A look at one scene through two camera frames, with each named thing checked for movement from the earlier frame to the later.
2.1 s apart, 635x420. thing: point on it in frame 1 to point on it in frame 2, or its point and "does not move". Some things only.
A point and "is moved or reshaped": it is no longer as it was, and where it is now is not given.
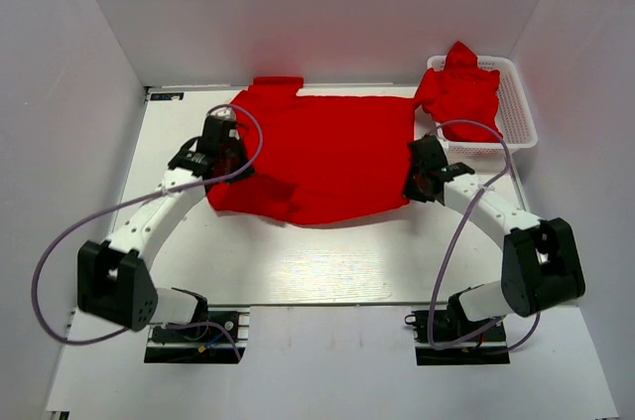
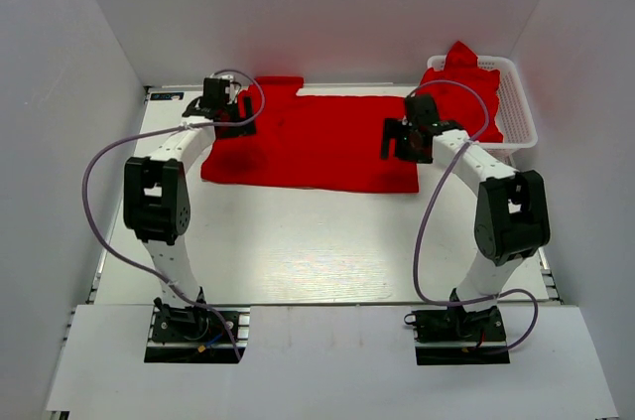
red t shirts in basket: x=461 y=90 does not move
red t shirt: x=318 y=159 is moved or reshaped
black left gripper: x=240 y=147 to x=248 y=108
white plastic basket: x=515 y=118 does not move
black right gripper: x=409 y=190 to x=394 y=129
